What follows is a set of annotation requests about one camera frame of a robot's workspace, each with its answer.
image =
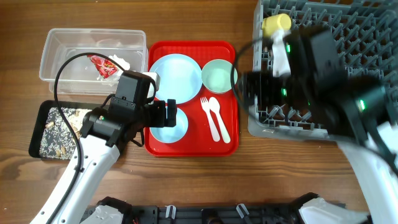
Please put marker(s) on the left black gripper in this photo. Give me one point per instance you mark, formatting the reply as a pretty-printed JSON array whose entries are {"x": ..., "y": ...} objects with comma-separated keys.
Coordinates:
[{"x": 160, "y": 119}]

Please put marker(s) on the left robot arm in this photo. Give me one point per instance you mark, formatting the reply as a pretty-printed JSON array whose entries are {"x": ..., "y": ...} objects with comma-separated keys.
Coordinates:
[{"x": 104, "y": 134}]

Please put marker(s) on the crumpled white tissue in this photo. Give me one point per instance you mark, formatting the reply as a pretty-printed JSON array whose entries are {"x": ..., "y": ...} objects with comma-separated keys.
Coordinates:
[{"x": 115, "y": 78}]

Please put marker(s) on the white plastic fork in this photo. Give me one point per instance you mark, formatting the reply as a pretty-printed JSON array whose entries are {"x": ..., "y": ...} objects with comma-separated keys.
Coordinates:
[{"x": 206, "y": 108}]

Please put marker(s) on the red snack wrapper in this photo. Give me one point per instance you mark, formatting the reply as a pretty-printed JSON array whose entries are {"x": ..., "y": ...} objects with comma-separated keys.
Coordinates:
[{"x": 105, "y": 67}]

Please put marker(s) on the yellow plastic cup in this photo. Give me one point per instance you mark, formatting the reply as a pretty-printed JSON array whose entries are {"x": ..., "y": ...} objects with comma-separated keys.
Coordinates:
[{"x": 274, "y": 23}]

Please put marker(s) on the red plastic tray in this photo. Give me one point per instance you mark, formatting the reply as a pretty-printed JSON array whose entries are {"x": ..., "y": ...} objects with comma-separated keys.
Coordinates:
[{"x": 198, "y": 142}]

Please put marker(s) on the small light blue bowl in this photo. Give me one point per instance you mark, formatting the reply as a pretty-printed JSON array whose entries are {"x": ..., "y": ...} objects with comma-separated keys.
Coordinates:
[{"x": 172, "y": 134}]

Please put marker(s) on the grey dishwasher rack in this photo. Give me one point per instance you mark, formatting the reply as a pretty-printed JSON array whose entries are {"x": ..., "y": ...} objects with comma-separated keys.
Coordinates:
[{"x": 365, "y": 34}]

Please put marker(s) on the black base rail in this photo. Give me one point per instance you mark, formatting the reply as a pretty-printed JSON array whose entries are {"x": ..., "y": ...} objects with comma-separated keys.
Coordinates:
[{"x": 270, "y": 213}]

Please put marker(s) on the white plastic spoon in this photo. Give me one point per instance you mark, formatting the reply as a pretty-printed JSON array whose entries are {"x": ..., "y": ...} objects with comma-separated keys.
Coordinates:
[{"x": 215, "y": 107}]

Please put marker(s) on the clear plastic bin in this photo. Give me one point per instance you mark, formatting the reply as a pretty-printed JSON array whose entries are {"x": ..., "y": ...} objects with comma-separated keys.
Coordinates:
[{"x": 80, "y": 76}]

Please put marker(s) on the black waste tray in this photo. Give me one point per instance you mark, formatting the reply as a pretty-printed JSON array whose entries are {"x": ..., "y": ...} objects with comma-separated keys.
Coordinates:
[{"x": 40, "y": 122}]

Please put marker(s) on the food leftovers rice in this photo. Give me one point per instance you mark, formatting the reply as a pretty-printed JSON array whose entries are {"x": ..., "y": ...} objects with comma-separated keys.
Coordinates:
[{"x": 57, "y": 141}]

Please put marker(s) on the mint green bowl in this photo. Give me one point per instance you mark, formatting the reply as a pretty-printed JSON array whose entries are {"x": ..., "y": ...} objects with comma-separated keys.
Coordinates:
[{"x": 216, "y": 76}]

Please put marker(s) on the large light blue plate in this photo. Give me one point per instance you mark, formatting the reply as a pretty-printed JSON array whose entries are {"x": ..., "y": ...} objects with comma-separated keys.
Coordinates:
[{"x": 180, "y": 78}]

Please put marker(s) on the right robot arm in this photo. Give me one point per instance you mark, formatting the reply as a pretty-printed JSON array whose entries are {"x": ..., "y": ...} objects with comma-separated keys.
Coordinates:
[{"x": 358, "y": 114}]

